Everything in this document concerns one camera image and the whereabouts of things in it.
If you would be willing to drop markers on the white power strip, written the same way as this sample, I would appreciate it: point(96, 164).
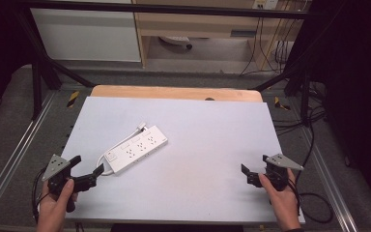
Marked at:
point(136, 150)
point(175, 40)

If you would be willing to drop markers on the white board mat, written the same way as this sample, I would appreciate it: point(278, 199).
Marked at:
point(206, 161)

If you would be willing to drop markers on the wooden table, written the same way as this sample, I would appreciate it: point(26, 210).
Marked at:
point(174, 92)

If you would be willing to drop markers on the person's left hand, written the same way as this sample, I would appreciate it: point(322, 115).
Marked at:
point(51, 211)

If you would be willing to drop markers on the black metal frame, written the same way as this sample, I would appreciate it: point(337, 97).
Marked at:
point(38, 83)

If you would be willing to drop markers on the aluminium rail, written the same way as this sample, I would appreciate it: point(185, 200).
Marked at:
point(331, 183)
point(16, 151)

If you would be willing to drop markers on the white power strip under desk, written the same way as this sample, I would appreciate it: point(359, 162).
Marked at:
point(175, 40)

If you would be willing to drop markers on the white cabinet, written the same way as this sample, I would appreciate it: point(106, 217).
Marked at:
point(87, 35)

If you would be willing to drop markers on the wall socket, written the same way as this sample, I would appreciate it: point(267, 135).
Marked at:
point(264, 4)

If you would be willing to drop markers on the wooden desk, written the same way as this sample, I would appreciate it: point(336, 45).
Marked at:
point(199, 24)

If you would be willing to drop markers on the yellow black tape marker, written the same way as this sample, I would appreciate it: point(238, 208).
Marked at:
point(72, 99)
point(280, 103)

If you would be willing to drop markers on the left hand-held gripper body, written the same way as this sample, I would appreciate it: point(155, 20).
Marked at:
point(56, 166)

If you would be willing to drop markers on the person's right hand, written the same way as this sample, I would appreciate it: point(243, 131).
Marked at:
point(285, 203)

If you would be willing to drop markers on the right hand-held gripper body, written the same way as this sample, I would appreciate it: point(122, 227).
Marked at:
point(278, 174)

